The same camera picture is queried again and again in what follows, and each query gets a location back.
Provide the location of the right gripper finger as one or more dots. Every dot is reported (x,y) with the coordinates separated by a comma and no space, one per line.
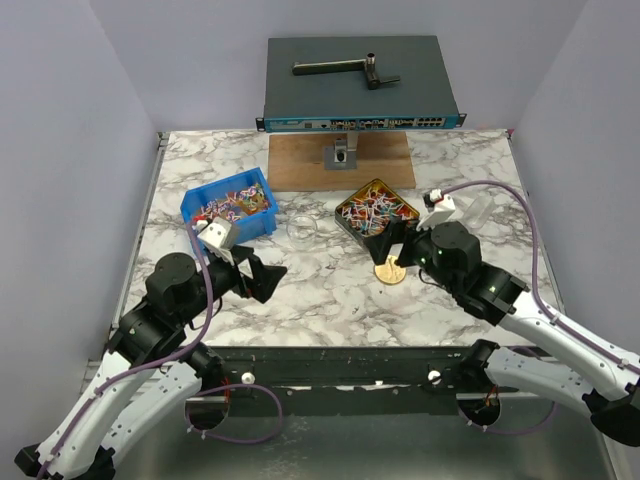
(379,247)
(400,229)

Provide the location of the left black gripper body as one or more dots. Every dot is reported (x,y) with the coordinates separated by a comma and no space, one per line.
(223,277)

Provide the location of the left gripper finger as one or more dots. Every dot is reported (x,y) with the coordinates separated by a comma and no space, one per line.
(265,281)
(248,264)

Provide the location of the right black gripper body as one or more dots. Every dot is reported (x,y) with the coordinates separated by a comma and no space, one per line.
(403,245)

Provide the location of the gold jar lid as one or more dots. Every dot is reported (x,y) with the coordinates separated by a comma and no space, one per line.
(389,273)

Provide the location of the square tin of lollipops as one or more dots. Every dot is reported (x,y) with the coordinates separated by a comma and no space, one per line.
(368,211)

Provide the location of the blue plastic candy bin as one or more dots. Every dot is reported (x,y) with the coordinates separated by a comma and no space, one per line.
(245,199)

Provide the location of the clear glass jar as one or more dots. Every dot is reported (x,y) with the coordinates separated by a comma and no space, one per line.
(302,231)

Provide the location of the clear plastic scoop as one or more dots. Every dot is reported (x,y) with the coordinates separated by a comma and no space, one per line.
(478,213)

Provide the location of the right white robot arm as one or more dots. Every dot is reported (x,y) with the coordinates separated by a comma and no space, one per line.
(590,375)

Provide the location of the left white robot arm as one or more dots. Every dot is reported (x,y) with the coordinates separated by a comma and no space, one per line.
(135,350)

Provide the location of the grey metal stand base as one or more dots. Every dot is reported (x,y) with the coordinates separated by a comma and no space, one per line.
(342,154)

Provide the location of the wooden board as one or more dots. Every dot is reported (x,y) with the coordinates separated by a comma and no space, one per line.
(296,164)

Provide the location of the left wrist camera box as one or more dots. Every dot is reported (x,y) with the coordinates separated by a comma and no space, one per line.
(218,234)

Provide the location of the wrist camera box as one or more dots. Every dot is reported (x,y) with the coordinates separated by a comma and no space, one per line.
(218,234)
(440,207)

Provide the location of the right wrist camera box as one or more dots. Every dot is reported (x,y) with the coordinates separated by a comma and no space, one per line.
(440,207)

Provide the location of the grey network switch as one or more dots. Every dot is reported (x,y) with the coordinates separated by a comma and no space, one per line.
(422,100)

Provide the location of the black front mounting rail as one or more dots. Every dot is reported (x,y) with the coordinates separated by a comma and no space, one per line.
(311,381)

